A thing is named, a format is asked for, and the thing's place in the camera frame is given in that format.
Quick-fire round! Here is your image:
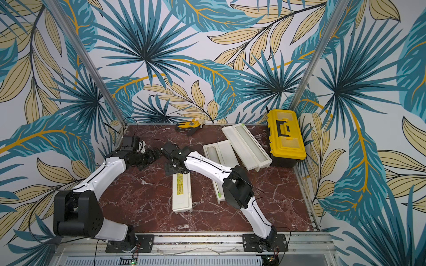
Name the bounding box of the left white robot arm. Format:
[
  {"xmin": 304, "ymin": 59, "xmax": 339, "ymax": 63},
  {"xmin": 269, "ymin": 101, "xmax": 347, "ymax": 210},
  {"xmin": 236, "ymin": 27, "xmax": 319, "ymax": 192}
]
[{"xmin": 53, "ymin": 136, "xmax": 161, "ymax": 249}]

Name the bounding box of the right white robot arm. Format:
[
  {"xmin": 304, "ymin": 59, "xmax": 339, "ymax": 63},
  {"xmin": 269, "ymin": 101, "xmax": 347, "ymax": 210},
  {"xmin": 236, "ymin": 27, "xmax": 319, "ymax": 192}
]
[{"xmin": 160, "ymin": 142, "xmax": 277, "ymax": 251}]

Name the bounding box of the yellow black work glove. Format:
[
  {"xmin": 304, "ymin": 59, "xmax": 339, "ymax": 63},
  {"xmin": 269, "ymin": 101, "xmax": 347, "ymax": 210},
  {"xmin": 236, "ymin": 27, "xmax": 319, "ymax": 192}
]
[{"xmin": 175, "ymin": 119, "xmax": 205, "ymax": 136}]

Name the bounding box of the yellow black toolbox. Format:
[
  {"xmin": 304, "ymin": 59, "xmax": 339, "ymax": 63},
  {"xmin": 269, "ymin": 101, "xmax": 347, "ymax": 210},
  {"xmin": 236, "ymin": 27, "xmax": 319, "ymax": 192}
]
[{"xmin": 267, "ymin": 109, "xmax": 307, "ymax": 168}]

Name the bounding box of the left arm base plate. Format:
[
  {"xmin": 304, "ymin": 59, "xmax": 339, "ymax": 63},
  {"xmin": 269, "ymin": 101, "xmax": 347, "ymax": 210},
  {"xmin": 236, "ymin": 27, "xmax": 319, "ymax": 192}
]
[{"xmin": 105, "ymin": 235, "xmax": 154, "ymax": 254}]

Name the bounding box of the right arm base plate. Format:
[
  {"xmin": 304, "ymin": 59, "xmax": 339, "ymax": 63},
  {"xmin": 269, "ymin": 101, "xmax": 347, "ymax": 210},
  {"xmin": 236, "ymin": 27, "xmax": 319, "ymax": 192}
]
[{"xmin": 243, "ymin": 234, "xmax": 288, "ymax": 253}]

